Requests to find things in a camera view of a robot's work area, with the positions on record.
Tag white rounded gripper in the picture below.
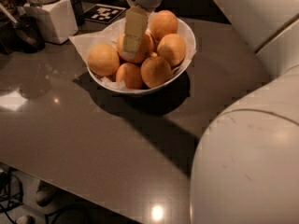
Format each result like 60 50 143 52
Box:
122 0 163 53

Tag orange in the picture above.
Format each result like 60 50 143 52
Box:
149 10 178 41
116 31 155 63
87 43 120 77
157 34 187 66
115 63 143 90
140 56 172 88

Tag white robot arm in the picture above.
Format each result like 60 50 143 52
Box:
127 0 299 224

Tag white paper bowl liner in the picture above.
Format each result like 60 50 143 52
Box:
68 3 198 91

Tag white ceramic bowl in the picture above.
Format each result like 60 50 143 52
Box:
86 17 197 95

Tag black white marker tile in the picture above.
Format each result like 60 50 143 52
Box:
83 4 126 24

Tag dark cup behind canister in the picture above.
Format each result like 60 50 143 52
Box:
70 0 85 26

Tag white square canister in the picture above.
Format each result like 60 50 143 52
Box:
24 0 78 44

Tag grey shoe under table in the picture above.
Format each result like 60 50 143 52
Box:
36 181 58 206

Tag black pan with handle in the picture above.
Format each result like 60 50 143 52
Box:
0 4 45 53

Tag black cables on floor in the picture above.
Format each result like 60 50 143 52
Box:
0 165 25 224

